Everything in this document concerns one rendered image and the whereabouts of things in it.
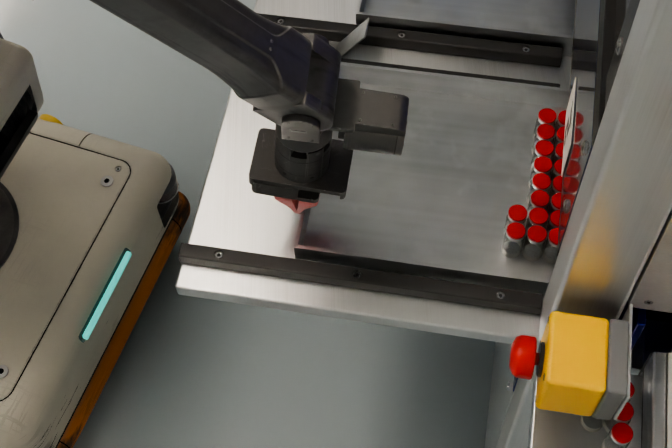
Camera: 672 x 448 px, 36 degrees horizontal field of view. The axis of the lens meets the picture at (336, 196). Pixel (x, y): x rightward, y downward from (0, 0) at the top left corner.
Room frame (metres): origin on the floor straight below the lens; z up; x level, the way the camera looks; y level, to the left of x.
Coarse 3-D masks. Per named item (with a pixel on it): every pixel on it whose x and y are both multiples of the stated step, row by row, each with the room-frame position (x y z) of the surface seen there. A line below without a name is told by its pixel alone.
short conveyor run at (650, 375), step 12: (648, 360) 0.38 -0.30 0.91; (660, 360) 0.37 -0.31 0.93; (648, 372) 0.37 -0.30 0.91; (660, 372) 0.36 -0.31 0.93; (648, 384) 0.35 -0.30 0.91; (660, 384) 0.35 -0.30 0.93; (648, 396) 0.34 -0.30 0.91; (660, 396) 0.33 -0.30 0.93; (648, 408) 0.33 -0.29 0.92; (660, 408) 0.32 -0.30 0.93; (648, 420) 0.32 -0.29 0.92; (660, 420) 0.31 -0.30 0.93; (648, 432) 0.30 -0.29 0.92; (660, 432) 0.30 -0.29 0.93; (648, 444) 0.29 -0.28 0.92; (660, 444) 0.29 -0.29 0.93
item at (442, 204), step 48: (432, 96) 0.75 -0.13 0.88; (480, 96) 0.74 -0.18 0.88; (528, 96) 0.73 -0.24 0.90; (432, 144) 0.68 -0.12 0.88; (480, 144) 0.68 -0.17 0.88; (528, 144) 0.67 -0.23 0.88; (384, 192) 0.62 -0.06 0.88; (432, 192) 0.61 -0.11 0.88; (480, 192) 0.61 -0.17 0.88; (528, 192) 0.61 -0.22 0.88; (336, 240) 0.56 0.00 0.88; (384, 240) 0.55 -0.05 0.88; (432, 240) 0.55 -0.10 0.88; (480, 240) 0.55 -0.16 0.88; (528, 288) 0.48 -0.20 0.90
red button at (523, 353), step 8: (520, 336) 0.38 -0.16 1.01; (528, 336) 0.38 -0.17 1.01; (512, 344) 0.37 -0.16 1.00; (520, 344) 0.36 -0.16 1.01; (528, 344) 0.36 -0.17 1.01; (536, 344) 0.36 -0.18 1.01; (512, 352) 0.36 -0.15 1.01; (520, 352) 0.36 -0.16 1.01; (528, 352) 0.36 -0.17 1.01; (536, 352) 0.36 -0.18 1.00; (512, 360) 0.35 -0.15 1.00; (520, 360) 0.35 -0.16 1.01; (528, 360) 0.35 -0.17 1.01; (536, 360) 0.35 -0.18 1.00; (512, 368) 0.35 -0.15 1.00; (520, 368) 0.34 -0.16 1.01; (528, 368) 0.34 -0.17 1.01; (520, 376) 0.34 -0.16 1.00; (528, 376) 0.34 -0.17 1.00
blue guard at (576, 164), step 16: (592, 0) 0.67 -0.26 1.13; (576, 16) 0.76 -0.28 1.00; (592, 16) 0.65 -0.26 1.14; (576, 32) 0.73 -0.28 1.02; (592, 32) 0.62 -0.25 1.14; (576, 48) 0.70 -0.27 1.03; (592, 48) 0.60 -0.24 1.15; (576, 64) 0.67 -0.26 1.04; (592, 64) 0.57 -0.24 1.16; (576, 80) 0.64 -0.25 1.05; (592, 80) 0.55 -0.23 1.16; (576, 96) 0.61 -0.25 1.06; (592, 96) 0.53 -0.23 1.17; (576, 112) 0.58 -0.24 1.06; (592, 112) 0.51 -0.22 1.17; (576, 128) 0.56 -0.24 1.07; (592, 128) 0.49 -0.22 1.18; (576, 144) 0.54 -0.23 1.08; (576, 160) 0.51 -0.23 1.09; (576, 176) 0.49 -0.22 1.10; (576, 192) 0.47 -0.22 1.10; (560, 224) 0.50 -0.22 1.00; (560, 240) 0.47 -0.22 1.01
